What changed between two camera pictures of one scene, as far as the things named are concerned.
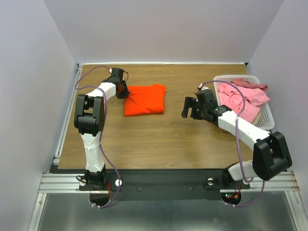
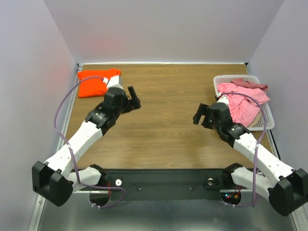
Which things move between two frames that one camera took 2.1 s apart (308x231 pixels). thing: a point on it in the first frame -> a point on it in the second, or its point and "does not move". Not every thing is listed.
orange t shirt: x=145 y=99 -> x=95 y=87
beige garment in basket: x=257 y=118 does not move
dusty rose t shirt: x=243 y=83 does not move
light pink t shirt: x=230 y=96 does not move
